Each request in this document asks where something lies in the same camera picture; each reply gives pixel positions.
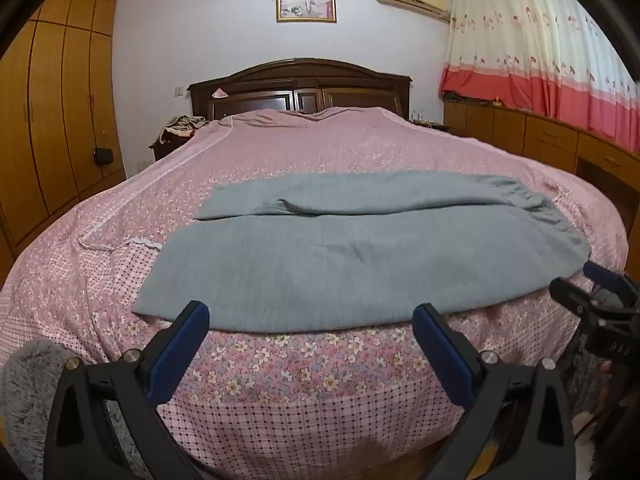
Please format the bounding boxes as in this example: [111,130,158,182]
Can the dark wooden headboard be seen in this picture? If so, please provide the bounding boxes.
[187,58,412,121]

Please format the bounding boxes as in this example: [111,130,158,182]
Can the dark cloth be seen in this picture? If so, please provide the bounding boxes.
[442,91,497,107]

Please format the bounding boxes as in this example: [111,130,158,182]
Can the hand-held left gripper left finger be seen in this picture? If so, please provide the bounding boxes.
[44,301,211,480]

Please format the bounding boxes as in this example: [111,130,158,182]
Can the wooden wardrobe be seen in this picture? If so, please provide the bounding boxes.
[0,0,127,261]

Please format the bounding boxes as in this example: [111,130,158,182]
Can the pink floral bedspread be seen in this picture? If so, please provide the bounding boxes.
[0,106,630,480]

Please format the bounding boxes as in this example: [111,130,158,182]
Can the low wooden cabinet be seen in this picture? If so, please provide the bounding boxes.
[442,97,640,226]

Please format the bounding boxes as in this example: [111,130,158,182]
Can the floral curtain with red hem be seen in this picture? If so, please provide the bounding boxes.
[439,0,640,153]

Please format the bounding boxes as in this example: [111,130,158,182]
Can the person's left forearm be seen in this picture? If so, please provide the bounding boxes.
[0,339,151,480]

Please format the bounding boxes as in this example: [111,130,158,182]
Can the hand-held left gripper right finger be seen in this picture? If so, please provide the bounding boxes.
[411,303,577,480]

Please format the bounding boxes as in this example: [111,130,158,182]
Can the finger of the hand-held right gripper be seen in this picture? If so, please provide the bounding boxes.
[582,260,640,307]
[549,277,603,317]

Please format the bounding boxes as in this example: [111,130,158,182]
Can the grey pants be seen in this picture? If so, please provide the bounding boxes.
[132,170,593,335]

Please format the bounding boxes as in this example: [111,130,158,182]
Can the pile of clothes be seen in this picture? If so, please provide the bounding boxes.
[159,115,211,147]

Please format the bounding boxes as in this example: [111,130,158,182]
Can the dark wooden nightstand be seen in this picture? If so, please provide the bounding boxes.
[410,119,451,134]
[148,139,177,162]

